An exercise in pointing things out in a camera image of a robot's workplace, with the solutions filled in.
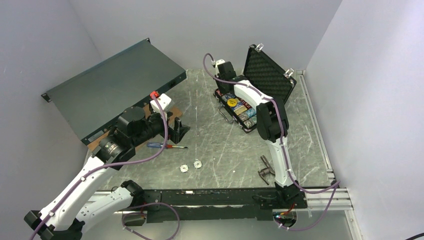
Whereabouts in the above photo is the blue poker chip right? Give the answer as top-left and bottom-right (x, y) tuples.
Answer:
(193, 160), (203, 169)

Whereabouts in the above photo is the yellow blue card deck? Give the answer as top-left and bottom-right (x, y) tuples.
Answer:
(232, 104), (248, 116)

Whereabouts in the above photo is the blue red screwdriver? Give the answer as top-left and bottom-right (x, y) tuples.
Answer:
(146, 142), (188, 149)

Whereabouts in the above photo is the yellow big blind button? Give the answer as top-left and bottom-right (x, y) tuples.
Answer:
(226, 98), (238, 107)

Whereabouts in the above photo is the blue poker chip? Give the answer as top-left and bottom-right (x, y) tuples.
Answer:
(193, 160), (203, 169)
(179, 164), (189, 173)

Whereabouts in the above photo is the blue poker chip left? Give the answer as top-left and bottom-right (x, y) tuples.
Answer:
(179, 164), (189, 173)

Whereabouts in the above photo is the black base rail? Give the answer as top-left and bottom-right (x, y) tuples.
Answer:
(89, 187), (352, 226)

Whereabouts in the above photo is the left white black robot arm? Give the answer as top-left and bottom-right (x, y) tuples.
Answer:
(24, 106), (190, 240)

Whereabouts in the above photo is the dark grey rack server chassis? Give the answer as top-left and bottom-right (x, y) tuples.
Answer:
(41, 38), (187, 146)

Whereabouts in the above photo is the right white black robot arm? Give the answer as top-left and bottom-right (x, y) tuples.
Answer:
(212, 59), (299, 208)

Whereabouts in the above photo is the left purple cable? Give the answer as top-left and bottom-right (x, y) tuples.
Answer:
(29, 94), (170, 240)

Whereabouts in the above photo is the wooden board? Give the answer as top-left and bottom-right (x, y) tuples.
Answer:
(87, 102), (183, 153)

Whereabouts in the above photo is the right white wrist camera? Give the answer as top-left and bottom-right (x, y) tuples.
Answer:
(214, 59), (226, 75)

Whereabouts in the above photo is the black poker chip case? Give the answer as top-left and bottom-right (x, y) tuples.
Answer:
(213, 43), (297, 133)

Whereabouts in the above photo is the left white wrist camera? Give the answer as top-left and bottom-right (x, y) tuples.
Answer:
(150, 91), (175, 113)

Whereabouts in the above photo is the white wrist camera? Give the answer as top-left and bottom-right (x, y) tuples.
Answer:
(214, 59), (226, 75)
(150, 91), (175, 113)

